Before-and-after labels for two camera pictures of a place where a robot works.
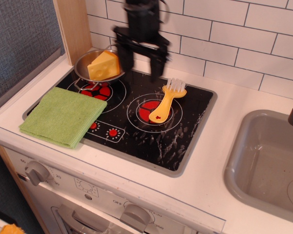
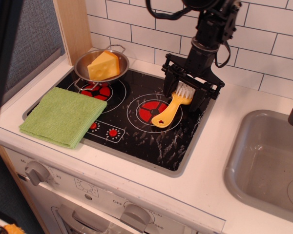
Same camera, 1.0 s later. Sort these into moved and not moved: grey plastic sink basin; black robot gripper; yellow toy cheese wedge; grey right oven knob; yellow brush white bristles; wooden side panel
Moved: yellow brush white bristles; black robot gripper
Not moved: wooden side panel; grey plastic sink basin; yellow toy cheese wedge; grey right oven knob
